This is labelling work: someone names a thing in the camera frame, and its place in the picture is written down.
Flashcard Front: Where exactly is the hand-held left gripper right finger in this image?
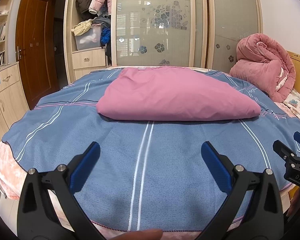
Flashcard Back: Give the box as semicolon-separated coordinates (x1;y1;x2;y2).
195;141;285;240

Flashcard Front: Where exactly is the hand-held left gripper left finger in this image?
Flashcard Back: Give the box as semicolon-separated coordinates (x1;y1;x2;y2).
17;141;108;240

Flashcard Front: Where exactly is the pink and white hooded jacket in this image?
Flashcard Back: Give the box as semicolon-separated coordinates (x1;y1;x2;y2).
96;66;262;122

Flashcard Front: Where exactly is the person's right hand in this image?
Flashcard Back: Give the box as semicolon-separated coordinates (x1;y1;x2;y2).
289;187;300;214

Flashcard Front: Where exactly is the person's left hand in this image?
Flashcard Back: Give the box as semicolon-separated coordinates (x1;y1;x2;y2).
107;229;163;240

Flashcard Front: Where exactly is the blue striped bed cover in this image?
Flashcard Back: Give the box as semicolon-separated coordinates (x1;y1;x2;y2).
1;66;300;232

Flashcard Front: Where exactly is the white floral blanket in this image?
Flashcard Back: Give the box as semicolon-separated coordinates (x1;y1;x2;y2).
282;87;300;130

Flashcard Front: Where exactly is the peach floral bed sheet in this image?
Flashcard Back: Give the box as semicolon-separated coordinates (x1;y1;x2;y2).
0;140;290;240

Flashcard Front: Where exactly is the pink rolled quilt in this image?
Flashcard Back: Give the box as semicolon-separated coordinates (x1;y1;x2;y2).
229;33;297;103

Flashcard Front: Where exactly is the light wooden drawer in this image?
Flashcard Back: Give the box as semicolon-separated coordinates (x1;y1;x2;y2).
72;49;107;68
74;67;109;80

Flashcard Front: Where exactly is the light wooden bookcase cabinet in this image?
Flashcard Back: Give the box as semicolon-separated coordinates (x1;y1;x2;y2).
0;0;30;155

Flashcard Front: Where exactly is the brown wooden door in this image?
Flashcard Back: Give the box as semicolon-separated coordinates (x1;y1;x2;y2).
16;0;59;109

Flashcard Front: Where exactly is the translucent storage box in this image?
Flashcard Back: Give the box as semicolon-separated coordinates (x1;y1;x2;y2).
75;26;102;50

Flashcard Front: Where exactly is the blue garment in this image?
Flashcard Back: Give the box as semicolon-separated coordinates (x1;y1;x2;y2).
100;27;112;46

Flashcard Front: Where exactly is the cream crumpled cloth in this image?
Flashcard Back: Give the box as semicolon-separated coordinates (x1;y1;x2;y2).
71;19;93;36

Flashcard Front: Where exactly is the frosted floral sliding door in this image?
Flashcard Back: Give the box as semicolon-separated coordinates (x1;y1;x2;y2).
206;0;263;70
110;0;207;68

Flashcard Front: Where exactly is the grey folded cloth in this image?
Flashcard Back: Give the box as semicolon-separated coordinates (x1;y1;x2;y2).
91;15;110;28

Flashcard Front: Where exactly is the light wooden wardrobe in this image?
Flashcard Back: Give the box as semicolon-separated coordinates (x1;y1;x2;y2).
63;0;263;85

